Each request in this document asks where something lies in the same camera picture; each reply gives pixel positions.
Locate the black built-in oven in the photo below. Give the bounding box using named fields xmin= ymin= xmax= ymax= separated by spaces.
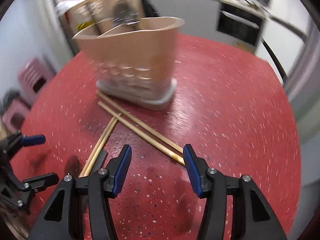
xmin=217 ymin=3 xmax=264 ymax=46

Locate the white kitchen counter cabinet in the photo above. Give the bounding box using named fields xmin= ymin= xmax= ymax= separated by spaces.
xmin=149 ymin=0 xmax=305 ymax=69

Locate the beige plastic utensil holder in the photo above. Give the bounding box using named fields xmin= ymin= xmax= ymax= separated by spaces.
xmin=73 ymin=17 xmax=184 ymax=111

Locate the pink plastic stool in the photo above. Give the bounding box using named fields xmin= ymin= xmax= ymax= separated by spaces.
xmin=17 ymin=58 xmax=55 ymax=104
xmin=2 ymin=99 xmax=30 ymax=133

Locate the beige perforated storage rack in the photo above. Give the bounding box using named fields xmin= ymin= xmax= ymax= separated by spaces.
xmin=56 ymin=0 xmax=145 ymax=55

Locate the pink plastic stool upper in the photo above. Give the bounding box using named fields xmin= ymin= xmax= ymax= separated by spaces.
xmin=17 ymin=58 xmax=55 ymax=104

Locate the bamboo chopstick pair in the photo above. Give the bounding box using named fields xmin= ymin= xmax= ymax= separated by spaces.
xmin=79 ymin=113 xmax=122 ymax=178

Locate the pink plastic stool lower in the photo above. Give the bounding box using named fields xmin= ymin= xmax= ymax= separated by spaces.
xmin=2 ymin=99 xmax=30 ymax=133

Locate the bamboo chopstick crossing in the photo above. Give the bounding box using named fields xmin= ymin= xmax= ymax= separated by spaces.
xmin=96 ymin=90 xmax=183 ymax=154
xmin=98 ymin=101 xmax=185 ymax=166

